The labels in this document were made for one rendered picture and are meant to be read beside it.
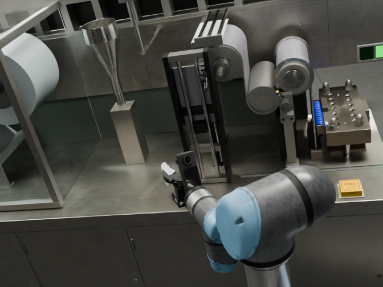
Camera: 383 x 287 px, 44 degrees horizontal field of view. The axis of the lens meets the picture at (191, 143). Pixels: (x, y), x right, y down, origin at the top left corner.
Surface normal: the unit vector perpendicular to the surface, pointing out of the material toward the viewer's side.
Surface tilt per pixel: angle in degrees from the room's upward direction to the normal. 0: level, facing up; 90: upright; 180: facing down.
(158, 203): 0
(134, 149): 90
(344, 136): 90
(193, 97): 90
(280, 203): 45
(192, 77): 90
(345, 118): 0
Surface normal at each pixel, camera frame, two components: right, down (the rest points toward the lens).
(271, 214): 0.22, -0.18
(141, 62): -0.15, 0.51
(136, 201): -0.19, -0.85
